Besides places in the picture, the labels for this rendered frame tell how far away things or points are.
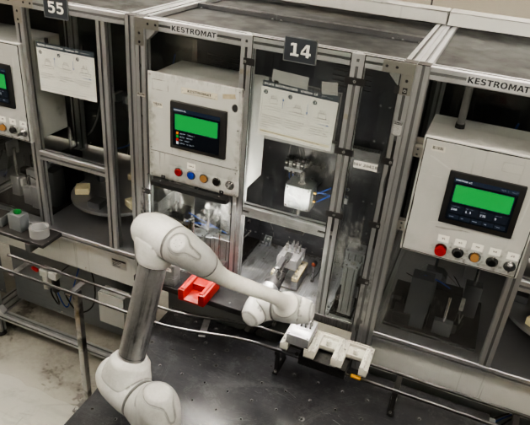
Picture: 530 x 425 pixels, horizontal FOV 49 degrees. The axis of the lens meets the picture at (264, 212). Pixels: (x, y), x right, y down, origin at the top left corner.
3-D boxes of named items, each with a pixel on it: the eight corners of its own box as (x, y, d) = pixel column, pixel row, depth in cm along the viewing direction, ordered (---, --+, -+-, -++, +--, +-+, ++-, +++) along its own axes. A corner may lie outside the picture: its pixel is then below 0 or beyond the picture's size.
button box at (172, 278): (158, 282, 260) (157, 260, 254) (167, 273, 266) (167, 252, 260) (173, 287, 257) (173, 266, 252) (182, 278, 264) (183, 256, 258)
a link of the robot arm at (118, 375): (118, 426, 206) (82, 392, 219) (152, 411, 219) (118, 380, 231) (164, 228, 185) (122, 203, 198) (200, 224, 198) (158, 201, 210)
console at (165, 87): (146, 176, 249) (143, 72, 227) (179, 153, 273) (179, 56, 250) (233, 200, 236) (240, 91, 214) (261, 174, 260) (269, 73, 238)
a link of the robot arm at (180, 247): (226, 254, 195) (198, 238, 202) (200, 232, 180) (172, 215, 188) (204, 286, 193) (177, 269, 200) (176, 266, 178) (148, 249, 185)
